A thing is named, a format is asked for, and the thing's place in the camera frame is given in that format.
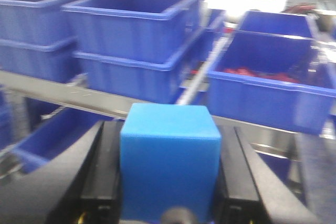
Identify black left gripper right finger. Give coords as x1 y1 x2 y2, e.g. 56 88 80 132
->
212 126 321 223

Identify rear blue bin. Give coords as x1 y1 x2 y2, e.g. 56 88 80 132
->
236 10 318 38

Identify lower shelf blue bin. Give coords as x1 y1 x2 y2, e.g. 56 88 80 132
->
10 108 112 174

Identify blue bin with red blocks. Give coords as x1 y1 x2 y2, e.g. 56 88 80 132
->
207 31 335 135

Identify far left blue bins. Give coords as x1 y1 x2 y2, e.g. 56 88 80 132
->
1 0 80 83

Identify lower stacked blue bin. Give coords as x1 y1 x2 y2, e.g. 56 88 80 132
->
74 29 205 104

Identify stacked blue bin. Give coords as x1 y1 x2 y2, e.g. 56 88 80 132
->
74 29 205 104
61 0 201 63

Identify blue cube block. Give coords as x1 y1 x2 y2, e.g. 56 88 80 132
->
120 103 222 222

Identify grey shelf beam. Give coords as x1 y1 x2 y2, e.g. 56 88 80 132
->
1 70 323 134

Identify upper stacked blue bin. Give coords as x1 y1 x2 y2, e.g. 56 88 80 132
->
61 0 201 63

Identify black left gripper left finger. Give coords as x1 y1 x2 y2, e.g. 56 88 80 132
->
1 120 123 223

